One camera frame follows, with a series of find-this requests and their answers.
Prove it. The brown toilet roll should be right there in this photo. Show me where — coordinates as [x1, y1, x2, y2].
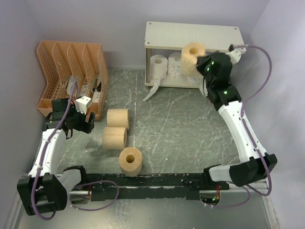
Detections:
[106, 109, 130, 130]
[102, 127, 127, 150]
[181, 42, 205, 76]
[119, 147, 142, 177]

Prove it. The floral toilet roll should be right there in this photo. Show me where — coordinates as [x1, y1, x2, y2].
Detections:
[167, 52, 183, 79]
[186, 75, 203, 86]

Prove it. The plain white toilet roll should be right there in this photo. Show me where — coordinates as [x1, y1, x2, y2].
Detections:
[199, 79, 208, 98]

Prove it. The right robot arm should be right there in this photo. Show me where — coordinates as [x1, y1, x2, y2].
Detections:
[196, 51, 277, 190]

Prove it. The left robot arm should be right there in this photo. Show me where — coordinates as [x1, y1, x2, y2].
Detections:
[17, 96, 95, 216]

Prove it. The white two-tier shelf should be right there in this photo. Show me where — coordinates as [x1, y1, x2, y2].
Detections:
[144, 21, 244, 86]

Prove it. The peach plastic file organizer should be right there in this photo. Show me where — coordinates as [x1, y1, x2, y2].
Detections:
[36, 40, 110, 122]

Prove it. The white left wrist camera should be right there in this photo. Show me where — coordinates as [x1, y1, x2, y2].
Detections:
[74, 96, 92, 115]

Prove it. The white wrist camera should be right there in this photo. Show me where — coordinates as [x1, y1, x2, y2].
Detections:
[74, 96, 92, 115]
[225, 44, 247, 65]

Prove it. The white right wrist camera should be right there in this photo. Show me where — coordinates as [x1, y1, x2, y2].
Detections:
[225, 44, 247, 65]

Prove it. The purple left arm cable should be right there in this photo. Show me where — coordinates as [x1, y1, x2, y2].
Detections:
[30, 81, 120, 219]

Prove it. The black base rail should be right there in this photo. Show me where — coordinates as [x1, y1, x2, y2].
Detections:
[81, 173, 230, 201]

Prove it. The aluminium extrusion rail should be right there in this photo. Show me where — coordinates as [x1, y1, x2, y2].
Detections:
[69, 176, 269, 198]

